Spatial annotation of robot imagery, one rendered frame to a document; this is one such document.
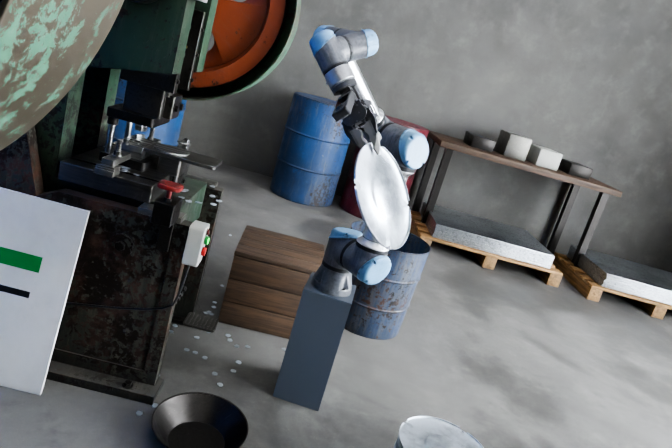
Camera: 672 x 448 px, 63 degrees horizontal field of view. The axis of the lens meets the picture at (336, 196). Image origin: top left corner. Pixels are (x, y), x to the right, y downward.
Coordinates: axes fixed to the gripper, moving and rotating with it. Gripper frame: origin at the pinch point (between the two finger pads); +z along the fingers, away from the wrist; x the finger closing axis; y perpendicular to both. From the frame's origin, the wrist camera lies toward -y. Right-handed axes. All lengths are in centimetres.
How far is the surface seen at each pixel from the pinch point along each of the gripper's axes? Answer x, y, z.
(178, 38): 40, 0, -59
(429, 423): 32, 26, 83
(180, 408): 97, -3, 45
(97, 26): -12, -96, -12
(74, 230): 94, -16, -21
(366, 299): 71, 104, 49
